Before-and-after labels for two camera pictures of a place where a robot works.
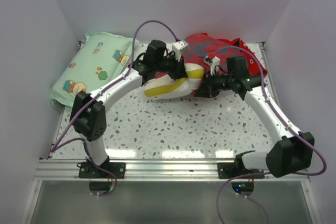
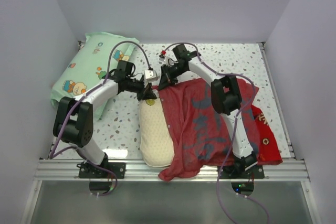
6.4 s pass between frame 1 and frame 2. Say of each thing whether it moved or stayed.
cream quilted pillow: moved
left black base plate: stayed
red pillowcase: moved
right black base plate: stayed
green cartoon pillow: stayed
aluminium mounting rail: stayed
